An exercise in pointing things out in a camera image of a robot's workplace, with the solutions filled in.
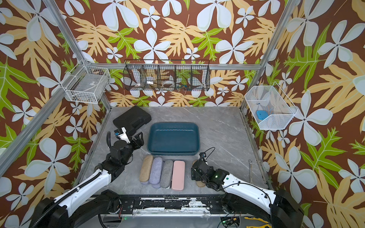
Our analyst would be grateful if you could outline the stained tan glasses case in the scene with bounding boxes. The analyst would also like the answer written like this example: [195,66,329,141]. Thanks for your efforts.
[192,160,206,188]

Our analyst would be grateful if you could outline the pink hard glasses case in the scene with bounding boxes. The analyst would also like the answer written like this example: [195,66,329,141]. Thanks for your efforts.
[171,161,185,191]

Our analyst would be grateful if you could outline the tan fabric glasses case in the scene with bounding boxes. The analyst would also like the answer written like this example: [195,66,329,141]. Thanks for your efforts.
[139,155,154,184]

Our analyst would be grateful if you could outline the lilac fabric glasses case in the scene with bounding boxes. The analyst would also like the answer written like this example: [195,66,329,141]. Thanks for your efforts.
[149,157,163,185]

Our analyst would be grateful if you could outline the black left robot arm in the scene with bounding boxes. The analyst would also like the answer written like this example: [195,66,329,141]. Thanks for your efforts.
[29,132,144,228]

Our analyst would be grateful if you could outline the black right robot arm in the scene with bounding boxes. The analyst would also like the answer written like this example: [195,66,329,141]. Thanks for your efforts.
[191,152,304,228]

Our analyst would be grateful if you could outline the teal plastic storage box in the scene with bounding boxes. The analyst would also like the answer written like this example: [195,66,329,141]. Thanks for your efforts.
[147,122,200,156]

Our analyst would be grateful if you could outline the grey fabric glasses case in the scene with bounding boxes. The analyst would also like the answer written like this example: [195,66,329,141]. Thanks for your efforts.
[160,160,174,189]

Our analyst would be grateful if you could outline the black plastic tool case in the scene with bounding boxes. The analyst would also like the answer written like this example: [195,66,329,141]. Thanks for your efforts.
[113,106,152,136]

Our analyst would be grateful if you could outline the blue item in basket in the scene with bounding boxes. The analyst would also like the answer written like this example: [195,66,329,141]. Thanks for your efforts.
[256,110,269,120]

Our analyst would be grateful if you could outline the white mesh basket right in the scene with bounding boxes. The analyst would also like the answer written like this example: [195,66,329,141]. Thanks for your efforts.
[245,85,298,131]

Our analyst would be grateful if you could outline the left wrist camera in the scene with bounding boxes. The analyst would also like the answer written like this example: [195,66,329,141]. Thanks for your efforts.
[115,127,129,141]

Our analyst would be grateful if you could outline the black wire basket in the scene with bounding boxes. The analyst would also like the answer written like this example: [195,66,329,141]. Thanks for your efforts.
[122,59,211,91]

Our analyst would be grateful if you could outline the yellow handled pliers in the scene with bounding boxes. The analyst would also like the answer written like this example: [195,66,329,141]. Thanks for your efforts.
[242,217,272,228]

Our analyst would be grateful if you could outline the white wire basket left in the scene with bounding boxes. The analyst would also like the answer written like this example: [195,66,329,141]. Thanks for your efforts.
[62,60,111,104]

